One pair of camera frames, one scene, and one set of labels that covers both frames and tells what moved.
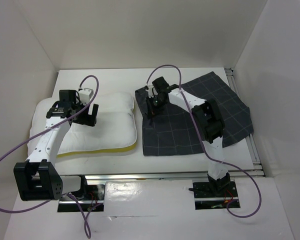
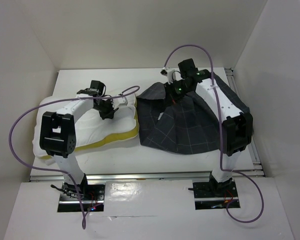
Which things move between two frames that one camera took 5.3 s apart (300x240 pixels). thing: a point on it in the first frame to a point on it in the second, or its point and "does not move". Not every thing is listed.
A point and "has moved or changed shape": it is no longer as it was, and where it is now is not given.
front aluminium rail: x=154 y=177 does not move
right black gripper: x=151 y=109 to x=169 y=90
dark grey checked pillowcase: x=175 y=131 does not move
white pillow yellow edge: x=115 y=128 has moved or changed shape
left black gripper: x=88 y=120 to x=110 y=113
